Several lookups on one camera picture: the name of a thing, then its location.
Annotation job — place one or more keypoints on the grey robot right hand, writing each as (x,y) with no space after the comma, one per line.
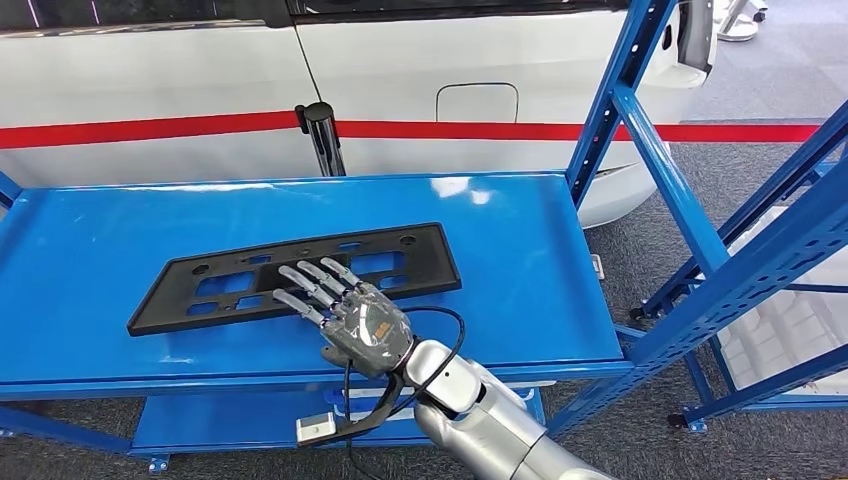
(371,331)

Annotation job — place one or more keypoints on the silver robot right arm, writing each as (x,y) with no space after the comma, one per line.
(477,424)

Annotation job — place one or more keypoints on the blue metal shelf rack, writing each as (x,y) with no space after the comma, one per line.
(815,156)
(99,265)

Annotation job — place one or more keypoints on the white car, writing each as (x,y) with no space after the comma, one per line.
(166,66)

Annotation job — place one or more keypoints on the white stand base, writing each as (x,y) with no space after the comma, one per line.
(735,26)

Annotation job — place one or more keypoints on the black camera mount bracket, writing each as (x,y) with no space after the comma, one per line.
(378,414)

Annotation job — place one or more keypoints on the black stanchion post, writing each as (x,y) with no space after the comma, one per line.
(324,139)

